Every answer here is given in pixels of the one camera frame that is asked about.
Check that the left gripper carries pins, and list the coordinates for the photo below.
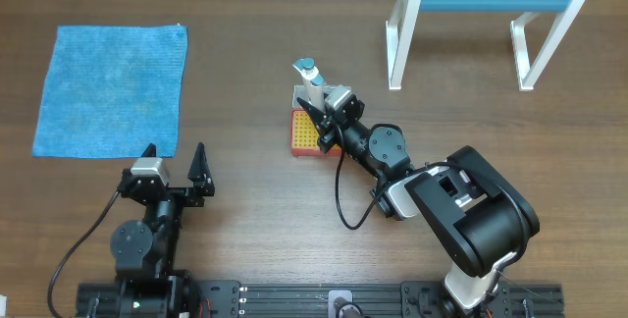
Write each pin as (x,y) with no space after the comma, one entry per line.
(147,193)

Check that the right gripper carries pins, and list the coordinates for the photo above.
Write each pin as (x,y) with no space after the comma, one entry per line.
(350,114)

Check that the white pipette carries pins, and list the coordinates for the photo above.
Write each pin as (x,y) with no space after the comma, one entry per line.
(314,90)

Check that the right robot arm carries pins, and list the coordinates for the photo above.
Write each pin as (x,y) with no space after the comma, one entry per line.
(490,229)

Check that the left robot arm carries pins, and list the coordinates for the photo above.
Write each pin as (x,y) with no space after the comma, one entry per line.
(130,247)

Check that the red and yellow tip box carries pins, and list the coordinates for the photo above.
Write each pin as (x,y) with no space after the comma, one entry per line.
(304,136)

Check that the blue cloth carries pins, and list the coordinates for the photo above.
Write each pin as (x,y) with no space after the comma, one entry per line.
(110,92)

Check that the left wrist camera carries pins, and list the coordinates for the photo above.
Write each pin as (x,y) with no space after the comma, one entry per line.
(149,168)

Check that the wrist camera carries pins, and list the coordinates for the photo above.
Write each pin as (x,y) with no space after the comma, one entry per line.
(338,97)
(149,168)

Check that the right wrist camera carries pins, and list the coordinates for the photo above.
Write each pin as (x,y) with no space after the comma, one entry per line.
(338,97)

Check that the mounting rail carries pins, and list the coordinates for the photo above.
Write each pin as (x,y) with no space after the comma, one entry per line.
(294,298)

